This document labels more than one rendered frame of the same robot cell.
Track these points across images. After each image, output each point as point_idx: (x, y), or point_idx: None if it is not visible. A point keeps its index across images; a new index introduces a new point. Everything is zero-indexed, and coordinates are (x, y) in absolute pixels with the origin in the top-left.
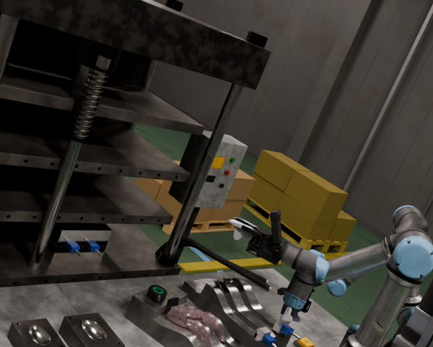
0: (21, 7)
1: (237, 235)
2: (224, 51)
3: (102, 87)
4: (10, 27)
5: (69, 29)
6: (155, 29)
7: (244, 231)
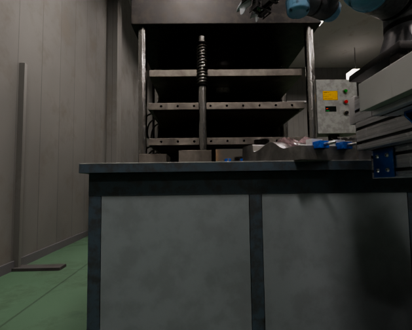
0: (141, 18)
1: (242, 10)
2: (278, 5)
3: (204, 51)
4: (141, 32)
5: (168, 21)
6: (219, 7)
7: (245, 4)
